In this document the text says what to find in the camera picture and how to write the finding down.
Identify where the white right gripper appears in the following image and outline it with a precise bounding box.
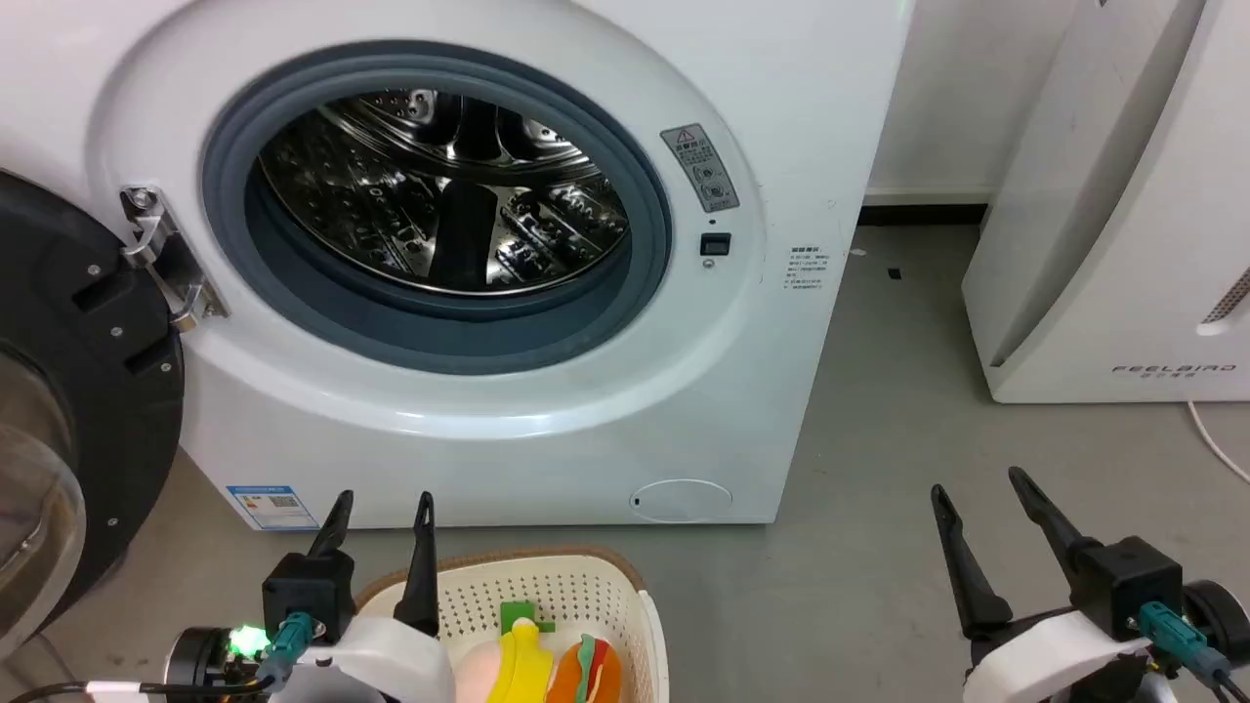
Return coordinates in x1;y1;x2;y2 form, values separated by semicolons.
930;467;1155;703

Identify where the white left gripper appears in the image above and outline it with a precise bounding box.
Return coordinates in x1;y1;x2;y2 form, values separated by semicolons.
293;491;459;703

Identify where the pink plush toy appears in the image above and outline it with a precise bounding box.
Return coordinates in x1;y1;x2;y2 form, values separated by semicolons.
453;640;505;703

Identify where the black washing machine door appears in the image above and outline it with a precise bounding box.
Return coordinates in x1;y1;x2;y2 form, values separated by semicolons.
0;170;188;667

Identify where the stainless steel washing machine drum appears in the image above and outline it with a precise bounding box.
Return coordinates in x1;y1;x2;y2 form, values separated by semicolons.
258;88;632;297

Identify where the blue energy label sticker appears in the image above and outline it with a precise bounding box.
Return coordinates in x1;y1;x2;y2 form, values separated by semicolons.
226;482;319;532

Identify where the yellow banana plush toy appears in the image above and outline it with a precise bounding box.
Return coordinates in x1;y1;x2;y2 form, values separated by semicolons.
484;619;556;703

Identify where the white perforated laundry basket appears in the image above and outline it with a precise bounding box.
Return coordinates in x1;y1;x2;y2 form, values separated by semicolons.
353;546;671;703

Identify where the oval filter cover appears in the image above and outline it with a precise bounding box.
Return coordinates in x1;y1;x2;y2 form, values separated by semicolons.
629;477;734;524

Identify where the grey rubber door gasket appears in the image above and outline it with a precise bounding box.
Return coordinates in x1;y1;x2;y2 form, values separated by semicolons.
199;53;676;378

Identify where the small printed text label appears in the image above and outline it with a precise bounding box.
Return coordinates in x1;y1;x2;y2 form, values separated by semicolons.
785;245;830;293

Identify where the white Feelbird appliance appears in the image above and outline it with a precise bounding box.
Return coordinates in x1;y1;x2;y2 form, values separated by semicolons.
961;0;1250;405

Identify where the metal door hinge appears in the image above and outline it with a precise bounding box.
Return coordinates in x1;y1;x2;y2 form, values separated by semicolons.
118;185;229;334

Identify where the white front-load washing machine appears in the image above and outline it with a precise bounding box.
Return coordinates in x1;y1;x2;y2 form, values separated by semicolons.
0;0;919;534

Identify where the grey warning sticker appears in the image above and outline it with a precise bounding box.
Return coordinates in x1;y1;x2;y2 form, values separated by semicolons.
660;123;741;214

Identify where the right teal connector cable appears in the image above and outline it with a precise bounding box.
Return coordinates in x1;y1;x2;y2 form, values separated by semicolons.
1137;601;1237;703

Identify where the white power cable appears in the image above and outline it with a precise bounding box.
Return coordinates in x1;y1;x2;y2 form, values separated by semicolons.
1186;399;1250;486

